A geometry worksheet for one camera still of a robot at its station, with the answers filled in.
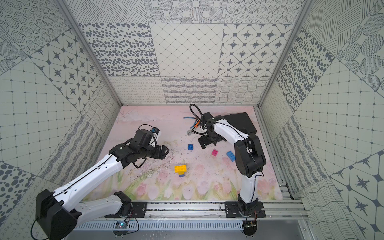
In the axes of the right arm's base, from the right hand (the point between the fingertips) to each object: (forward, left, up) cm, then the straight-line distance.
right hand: (211, 144), depth 91 cm
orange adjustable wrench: (+15, +13, -6) cm, 20 cm away
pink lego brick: (-3, -2, -5) cm, 6 cm away
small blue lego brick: (+1, +13, -5) cm, 14 cm away
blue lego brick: (-17, +18, -7) cm, 25 cm away
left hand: (-10, +25, +11) cm, 29 cm away
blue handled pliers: (+28, +16, -6) cm, 33 cm away
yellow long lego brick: (-17, +17, +3) cm, 25 cm away
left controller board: (-41, +46, -8) cm, 62 cm away
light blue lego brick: (-5, -12, -4) cm, 14 cm away
